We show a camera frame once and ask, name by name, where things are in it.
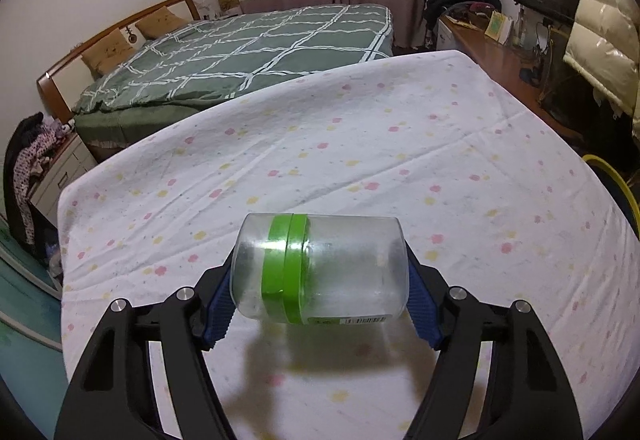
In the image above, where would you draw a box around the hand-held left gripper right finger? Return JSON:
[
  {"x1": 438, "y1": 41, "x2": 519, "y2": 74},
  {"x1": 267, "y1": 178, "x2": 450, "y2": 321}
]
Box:
[{"x1": 400, "y1": 243, "x2": 586, "y2": 440}]

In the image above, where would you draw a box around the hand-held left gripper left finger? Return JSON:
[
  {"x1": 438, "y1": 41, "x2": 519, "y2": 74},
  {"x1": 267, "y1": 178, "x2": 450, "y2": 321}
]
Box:
[{"x1": 52, "y1": 260, "x2": 241, "y2": 440}]

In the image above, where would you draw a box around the clear jar with green band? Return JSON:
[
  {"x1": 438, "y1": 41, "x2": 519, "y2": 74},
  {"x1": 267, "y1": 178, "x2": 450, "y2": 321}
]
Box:
[{"x1": 231, "y1": 213, "x2": 412, "y2": 326}]

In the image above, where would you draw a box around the yellow-rimmed dark bin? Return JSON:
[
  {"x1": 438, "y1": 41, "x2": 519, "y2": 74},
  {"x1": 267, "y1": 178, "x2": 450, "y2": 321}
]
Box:
[{"x1": 582, "y1": 153, "x2": 640, "y2": 241}]

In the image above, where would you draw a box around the frosted glass sliding door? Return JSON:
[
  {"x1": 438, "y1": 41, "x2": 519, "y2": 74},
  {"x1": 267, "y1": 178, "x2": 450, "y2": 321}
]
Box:
[{"x1": 0, "y1": 240, "x2": 63, "y2": 401}]

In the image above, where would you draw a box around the white nightstand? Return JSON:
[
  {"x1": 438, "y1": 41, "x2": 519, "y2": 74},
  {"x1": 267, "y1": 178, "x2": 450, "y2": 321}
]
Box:
[{"x1": 27, "y1": 133, "x2": 98, "y2": 226}]

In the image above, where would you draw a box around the pile of clothes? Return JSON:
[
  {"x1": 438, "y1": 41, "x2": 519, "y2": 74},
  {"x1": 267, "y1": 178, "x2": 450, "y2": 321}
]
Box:
[{"x1": 2, "y1": 113, "x2": 76, "y2": 261}]

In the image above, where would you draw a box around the green plaid quilt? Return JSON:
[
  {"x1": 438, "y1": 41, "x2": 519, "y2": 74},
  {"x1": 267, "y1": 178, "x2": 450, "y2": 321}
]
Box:
[{"x1": 70, "y1": 3, "x2": 393, "y2": 113}]

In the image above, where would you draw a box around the wooden desk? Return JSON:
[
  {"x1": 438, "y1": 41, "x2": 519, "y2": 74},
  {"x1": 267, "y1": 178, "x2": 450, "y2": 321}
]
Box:
[{"x1": 437, "y1": 13, "x2": 586, "y2": 141}]

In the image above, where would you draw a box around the brown bear pillow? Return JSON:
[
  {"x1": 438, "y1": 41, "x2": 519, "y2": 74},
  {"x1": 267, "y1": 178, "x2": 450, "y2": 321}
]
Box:
[
  {"x1": 135, "y1": 6, "x2": 183, "y2": 38},
  {"x1": 81, "y1": 31, "x2": 135, "y2": 74}
]

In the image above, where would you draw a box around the wooden bed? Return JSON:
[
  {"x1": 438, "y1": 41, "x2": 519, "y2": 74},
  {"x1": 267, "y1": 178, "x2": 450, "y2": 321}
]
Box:
[{"x1": 36, "y1": 0, "x2": 396, "y2": 161}]

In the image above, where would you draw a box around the green booklet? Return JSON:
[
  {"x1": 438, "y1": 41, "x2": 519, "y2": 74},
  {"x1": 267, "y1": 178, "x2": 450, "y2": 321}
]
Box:
[{"x1": 484, "y1": 10, "x2": 512, "y2": 44}]

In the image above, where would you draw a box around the cream puffer jacket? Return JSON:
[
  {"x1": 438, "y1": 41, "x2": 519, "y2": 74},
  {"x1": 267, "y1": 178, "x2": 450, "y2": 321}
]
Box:
[{"x1": 563, "y1": 0, "x2": 640, "y2": 116}]

